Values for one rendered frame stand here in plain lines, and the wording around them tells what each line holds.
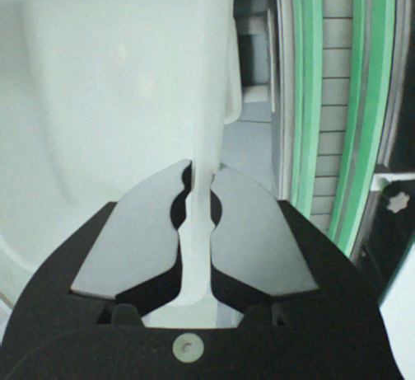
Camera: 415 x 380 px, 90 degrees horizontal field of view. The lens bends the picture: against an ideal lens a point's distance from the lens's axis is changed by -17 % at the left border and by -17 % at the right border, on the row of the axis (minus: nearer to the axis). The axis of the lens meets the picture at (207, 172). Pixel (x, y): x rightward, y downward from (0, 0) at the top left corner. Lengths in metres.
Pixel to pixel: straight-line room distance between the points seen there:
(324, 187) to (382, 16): 0.26
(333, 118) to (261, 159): 0.21
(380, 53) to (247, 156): 0.33
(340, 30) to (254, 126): 0.24
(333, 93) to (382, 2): 0.14
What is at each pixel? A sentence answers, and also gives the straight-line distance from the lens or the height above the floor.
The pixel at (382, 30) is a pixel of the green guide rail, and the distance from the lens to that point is 0.29.
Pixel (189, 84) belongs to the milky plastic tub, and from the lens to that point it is 0.17.
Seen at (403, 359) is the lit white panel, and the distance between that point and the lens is 0.49.
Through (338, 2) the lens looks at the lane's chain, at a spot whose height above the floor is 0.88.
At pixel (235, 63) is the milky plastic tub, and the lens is 0.37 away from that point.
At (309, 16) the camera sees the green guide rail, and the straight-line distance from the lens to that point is 0.27.
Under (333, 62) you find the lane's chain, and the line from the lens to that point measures 0.36.
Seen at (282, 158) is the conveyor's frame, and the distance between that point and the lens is 0.39.
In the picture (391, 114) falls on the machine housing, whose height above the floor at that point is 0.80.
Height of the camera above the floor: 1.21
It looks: 59 degrees down
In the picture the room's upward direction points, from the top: 168 degrees counter-clockwise
